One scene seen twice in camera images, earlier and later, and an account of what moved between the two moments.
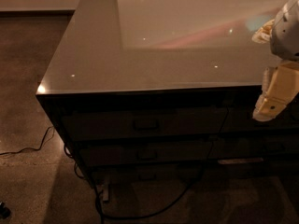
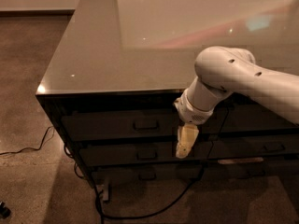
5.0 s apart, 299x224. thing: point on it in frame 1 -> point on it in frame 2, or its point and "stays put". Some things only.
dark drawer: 147,175 stays put
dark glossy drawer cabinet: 154,91 stays put
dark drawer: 136,124 stays put
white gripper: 286,36 -> 191,112
